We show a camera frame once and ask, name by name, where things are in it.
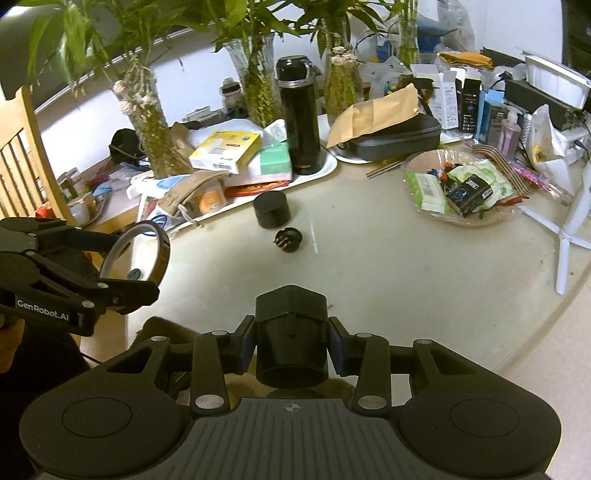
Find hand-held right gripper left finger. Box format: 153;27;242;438
104;316;257;416

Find black round container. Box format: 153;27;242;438
253;191;291;230

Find small glass jar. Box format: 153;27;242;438
219;78;243;116

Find wooden chair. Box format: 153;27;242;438
0;85;77;224

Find white plastic bag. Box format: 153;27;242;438
526;104;578;195

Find bent metal straws bundle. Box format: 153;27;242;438
471;144;532;195

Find red flat box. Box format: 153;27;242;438
226;180;291;197

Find white carton box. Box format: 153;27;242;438
411;64;458;130

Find amber tape ring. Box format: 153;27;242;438
99;222;172;283

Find brown cardboard box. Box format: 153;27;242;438
127;316;354;400

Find person's left hand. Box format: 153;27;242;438
0;319;27;373

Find pink glitter pens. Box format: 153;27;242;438
508;159;571;199

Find clear glass plate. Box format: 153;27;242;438
401;148;525;227

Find black zip case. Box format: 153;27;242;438
344;114;443;162

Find yellow medicine box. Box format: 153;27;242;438
188;129;263;175

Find blue carton box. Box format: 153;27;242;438
475;88;509;144

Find white plastic tray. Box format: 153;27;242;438
139;113;339;232

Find white gimbal tripod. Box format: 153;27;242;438
517;164;591;296

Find green tissue pack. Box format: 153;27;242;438
259;141;294;182

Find black thermos bottle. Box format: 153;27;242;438
276;55;322;176

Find small black pronged mount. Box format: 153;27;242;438
273;227;303;253

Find white food container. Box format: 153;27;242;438
522;53;591;110

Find brown chopsticks pair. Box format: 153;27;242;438
366;159;402;178

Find large textured glass vase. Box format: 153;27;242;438
113;60;185;178

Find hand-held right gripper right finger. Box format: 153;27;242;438
329;318;469;415

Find green wipes packet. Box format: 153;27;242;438
448;159;515;204

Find black carton box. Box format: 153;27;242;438
459;78;483;134

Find black equipment box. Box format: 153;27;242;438
503;78;591;130

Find glass vase with bamboo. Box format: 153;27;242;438
323;46;365;125
225;34;278;127
397;0;422;65

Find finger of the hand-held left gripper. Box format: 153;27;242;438
0;217;118;259
28;255;161;315

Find brown paper envelope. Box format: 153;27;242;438
325;84;421;149

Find green and white packet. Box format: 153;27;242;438
406;172;451;215

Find black cylindrical adapter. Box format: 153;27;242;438
254;285;331;388

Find orange packet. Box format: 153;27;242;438
194;185;227;213

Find pink bottle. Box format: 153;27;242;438
498;111;520;155

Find yellow cloth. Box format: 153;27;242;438
438;52;495;70

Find beige drawstring pouch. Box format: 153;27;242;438
159;171;230;227

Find small black box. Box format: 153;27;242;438
444;174;495;215

